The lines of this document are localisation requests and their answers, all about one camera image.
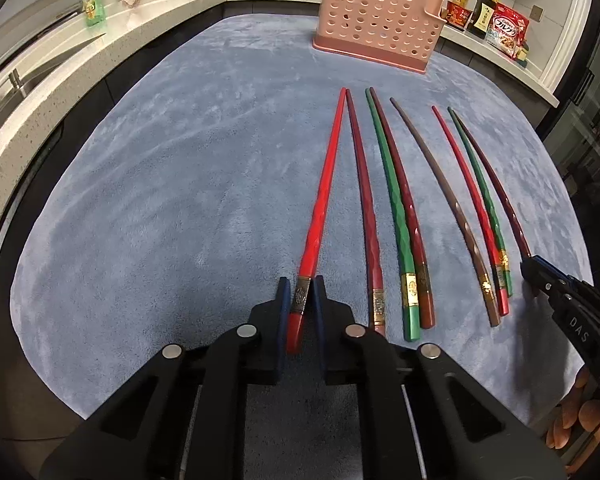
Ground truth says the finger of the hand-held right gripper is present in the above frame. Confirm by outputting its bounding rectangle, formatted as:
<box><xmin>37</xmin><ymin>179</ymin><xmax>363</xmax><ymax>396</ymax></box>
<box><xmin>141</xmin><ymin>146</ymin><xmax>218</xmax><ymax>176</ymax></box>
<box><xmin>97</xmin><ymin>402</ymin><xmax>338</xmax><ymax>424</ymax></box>
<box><xmin>520</xmin><ymin>255</ymin><xmax>570</xmax><ymax>302</ymax></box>

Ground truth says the pink perforated plastic basket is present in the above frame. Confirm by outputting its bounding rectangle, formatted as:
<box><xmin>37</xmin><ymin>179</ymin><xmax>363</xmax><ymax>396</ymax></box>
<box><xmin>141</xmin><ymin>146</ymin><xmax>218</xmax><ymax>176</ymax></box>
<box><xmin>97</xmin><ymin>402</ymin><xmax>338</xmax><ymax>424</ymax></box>
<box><xmin>312</xmin><ymin>0</ymin><xmax>457</xmax><ymax>76</ymax></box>

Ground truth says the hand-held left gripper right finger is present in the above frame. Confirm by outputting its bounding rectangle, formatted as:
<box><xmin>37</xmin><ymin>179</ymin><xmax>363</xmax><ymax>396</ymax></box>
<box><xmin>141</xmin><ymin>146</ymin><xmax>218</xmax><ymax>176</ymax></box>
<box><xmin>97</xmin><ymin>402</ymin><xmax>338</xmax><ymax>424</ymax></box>
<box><xmin>312</xmin><ymin>276</ymin><xmax>567</xmax><ymax>480</ymax></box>

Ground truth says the green dish soap bottle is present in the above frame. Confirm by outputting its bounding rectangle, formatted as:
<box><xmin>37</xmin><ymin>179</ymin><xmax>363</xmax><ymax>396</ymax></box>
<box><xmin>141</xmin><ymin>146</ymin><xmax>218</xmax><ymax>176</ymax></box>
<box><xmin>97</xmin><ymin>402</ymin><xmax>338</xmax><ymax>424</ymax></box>
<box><xmin>81</xmin><ymin>0</ymin><xmax>107</xmax><ymax>28</ymax></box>

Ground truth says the dark sauce bottle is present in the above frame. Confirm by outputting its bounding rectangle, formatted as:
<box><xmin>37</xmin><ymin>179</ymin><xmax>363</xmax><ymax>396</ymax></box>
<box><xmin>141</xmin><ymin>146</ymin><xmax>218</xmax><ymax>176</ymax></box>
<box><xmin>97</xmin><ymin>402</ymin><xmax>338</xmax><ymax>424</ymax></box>
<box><xmin>467</xmin><ymin>0</ymin><xmax>498</xmax><ymax>39</ymax></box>

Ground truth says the person's right hand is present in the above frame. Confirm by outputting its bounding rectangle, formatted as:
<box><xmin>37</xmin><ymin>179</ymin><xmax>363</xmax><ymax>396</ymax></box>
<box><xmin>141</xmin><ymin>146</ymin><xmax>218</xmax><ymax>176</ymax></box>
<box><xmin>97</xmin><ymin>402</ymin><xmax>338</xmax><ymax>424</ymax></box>
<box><xmin>545</xmin><ymin>367</ymin><xmax>600</xmax><ymax>453</ymax></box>

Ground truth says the glass cabinet door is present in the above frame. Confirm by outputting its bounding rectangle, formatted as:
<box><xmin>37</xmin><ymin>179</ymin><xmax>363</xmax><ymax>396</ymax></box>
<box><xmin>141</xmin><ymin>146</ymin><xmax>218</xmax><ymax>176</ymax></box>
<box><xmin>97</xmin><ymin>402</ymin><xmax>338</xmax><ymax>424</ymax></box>
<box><xmin>540</xmin><ymin>10</ymin><xmax>600</xmax><ymax>241</ymax></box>

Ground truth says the dark red chopstick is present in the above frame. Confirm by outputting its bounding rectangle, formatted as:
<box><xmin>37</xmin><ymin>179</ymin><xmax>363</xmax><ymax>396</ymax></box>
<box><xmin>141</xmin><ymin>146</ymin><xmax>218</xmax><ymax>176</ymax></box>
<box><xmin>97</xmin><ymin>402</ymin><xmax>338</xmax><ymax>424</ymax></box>
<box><xmin>369</xmin><ymin>87</ymin><xmax>436</xmax><ymax>331</ymax></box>

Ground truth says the red instant noodle cup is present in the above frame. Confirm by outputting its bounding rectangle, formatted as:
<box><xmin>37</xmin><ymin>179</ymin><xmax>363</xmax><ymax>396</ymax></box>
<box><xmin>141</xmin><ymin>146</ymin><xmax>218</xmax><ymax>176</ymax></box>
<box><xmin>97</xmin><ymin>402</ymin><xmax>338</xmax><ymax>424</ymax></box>
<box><xmin>442</xmin><ymin>1</ymin><xmax>473</xmax><ymax>31</ymax></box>

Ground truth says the white cabinet frame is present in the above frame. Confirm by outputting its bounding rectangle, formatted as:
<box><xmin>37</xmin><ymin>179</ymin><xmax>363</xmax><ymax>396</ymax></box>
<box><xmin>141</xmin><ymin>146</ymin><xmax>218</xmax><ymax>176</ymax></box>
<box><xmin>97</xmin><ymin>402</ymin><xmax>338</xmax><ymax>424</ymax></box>
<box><xmin>539</xmin><ymin>0</ymin><xmax>599</xmax><ymax>108</ymax></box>

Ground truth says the maroon chopstick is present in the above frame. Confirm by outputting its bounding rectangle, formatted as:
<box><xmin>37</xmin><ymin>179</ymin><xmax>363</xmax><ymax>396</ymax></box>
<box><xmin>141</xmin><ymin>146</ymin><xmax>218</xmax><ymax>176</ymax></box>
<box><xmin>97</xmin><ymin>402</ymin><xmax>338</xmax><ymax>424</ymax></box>
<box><xmin>345</xmin><ymin>89</ymin><xmax>387</xmax><ymax>337</ymax></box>
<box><xmin>451</xmin><ymin>109</ymin><xmax>533</xmax><ymax>263</ymax></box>

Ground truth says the white stone countertop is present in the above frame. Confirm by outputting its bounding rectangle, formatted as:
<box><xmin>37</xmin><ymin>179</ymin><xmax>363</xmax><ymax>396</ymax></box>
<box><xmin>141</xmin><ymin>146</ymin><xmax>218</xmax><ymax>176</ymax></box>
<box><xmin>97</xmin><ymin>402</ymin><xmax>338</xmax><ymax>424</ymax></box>
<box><xmin>0</xmin><ymin>0</ymin><xmax>563</xmax><ymax>241</ymax></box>

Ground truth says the bright red chopstick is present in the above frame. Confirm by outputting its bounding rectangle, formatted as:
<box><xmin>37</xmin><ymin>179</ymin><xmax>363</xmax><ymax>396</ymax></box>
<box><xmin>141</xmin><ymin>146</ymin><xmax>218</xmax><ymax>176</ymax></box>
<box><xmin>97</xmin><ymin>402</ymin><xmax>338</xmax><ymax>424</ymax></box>
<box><xmin>285</xmin><ymin>87</ymin><xmax>348</xmax><ymax>355</ymax></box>
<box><xmin>431</xmin><ymin>105</ymin><xmax>510</xmax><ymax>317</ymax></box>

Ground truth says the green chopstick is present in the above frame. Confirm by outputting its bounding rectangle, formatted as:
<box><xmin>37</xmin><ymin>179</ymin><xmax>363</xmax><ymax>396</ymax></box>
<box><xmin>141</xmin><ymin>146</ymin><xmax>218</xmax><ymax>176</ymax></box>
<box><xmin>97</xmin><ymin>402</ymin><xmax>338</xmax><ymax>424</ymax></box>
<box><xmin>447</xmin><ymin>106</ymin><xmax>514</xmax><ymax>297</ymax></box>
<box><xmin>365</xmin><ymin>88</ymin><xmax>421</xmax><ymax>343</ymax></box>

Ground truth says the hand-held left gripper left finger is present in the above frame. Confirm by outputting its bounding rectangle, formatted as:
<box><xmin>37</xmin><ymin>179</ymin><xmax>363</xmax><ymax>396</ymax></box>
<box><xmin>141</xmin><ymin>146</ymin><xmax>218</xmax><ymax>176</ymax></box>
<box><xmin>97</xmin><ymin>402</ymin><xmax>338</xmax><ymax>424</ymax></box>
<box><xmin>39</xmin><ymin>276</ymin><xmax>293</xmax><ymax>480</ymax></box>

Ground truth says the red and white cereal bag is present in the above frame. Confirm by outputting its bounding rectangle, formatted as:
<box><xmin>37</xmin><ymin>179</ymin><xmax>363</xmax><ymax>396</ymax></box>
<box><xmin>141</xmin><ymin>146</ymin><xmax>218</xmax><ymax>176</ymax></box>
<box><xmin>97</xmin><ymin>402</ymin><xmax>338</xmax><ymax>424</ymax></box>
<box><xmin>484</xmin><ymin>2</ymin><xmax>530</xmax><ymax>59</ymax></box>

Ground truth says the brown chopstick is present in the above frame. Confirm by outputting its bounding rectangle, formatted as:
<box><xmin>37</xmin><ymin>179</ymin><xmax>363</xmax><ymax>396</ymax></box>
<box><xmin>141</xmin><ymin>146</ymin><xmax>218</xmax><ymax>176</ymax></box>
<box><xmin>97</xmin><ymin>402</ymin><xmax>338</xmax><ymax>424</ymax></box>
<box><xmin>389</xmin><ymin>97</ymin><xmax>502</xmax><ymax>328</ymax></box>

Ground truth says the blue-grey plush mat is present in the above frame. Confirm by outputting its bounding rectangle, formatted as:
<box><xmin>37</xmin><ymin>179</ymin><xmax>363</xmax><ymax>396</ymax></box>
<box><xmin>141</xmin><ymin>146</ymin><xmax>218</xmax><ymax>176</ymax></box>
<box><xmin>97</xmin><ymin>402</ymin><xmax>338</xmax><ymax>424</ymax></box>
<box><xmin>17</xmin><ymin>14</ymin><xmax>595</xmax><ymax>431</ymax></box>

